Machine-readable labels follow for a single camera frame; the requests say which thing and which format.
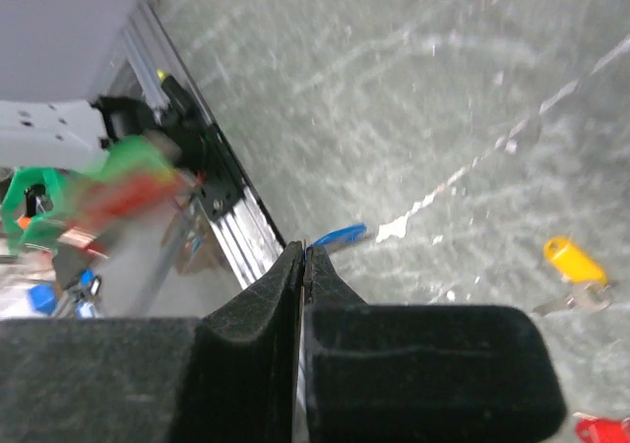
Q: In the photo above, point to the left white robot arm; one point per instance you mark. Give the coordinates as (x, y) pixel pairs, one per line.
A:
(70, 134)

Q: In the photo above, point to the yellow tag key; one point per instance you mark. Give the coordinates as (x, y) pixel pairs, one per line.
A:
(585, 276)

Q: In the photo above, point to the green plastic frame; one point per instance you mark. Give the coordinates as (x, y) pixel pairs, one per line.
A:
(33, 207)

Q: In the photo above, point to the aluminium frame rail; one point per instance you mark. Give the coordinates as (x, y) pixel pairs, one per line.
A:
(238, 218)

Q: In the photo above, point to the green key tag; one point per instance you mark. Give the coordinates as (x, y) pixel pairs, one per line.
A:
(136, 158)

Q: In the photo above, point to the blue tag key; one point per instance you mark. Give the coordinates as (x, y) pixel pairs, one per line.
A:
(340, 239)

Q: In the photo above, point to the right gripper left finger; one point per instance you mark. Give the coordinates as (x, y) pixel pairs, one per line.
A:
(228, 377)

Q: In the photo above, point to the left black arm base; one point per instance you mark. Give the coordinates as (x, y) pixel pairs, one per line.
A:
(203, 149)

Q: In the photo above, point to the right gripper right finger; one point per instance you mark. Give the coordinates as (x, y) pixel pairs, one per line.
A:
(422, 373)

